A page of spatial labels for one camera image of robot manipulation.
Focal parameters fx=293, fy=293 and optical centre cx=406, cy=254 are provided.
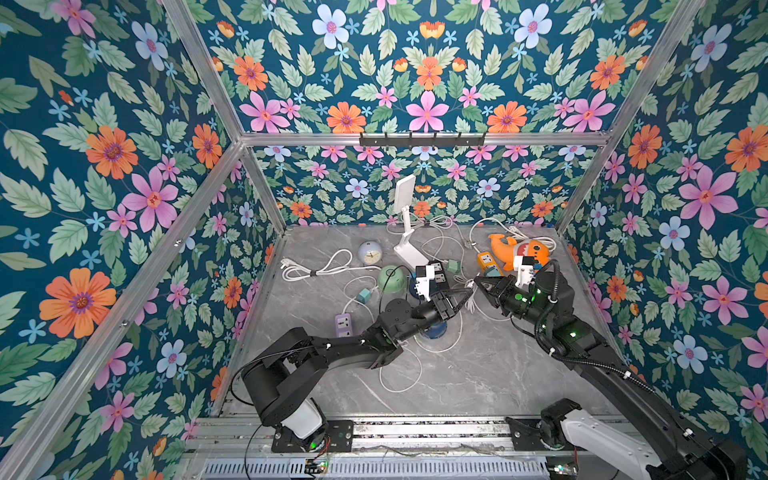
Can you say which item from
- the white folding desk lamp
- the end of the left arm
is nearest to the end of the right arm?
the end of the left arm

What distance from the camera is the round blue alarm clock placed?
3.44 ft

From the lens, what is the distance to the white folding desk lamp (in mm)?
875

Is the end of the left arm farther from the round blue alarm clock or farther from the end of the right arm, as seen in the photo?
the round blue alarm clock

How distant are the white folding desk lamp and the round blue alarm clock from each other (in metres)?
0.08

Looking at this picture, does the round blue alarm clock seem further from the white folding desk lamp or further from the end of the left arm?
the end of the left arm

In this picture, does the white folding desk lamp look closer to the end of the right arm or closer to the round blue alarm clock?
the round blue alarm clock

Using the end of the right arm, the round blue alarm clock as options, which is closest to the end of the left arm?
the end of the right arm
